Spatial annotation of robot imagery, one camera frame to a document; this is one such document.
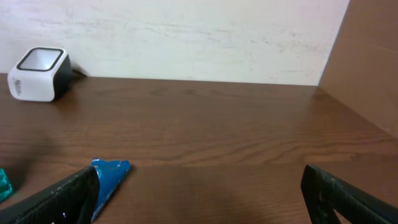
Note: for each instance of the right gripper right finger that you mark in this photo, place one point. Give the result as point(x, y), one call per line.
point(325, 195)

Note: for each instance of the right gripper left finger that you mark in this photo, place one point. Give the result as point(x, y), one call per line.
point(71, 200)

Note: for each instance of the blue Oreo cookie pack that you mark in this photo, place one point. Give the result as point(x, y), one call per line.
point(110, 175)

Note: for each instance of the teal mouthwash bottle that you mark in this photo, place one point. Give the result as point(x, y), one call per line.
point(6, 188)

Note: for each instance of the white barcode scanner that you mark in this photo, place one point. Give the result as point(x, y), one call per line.
point(43, 74)

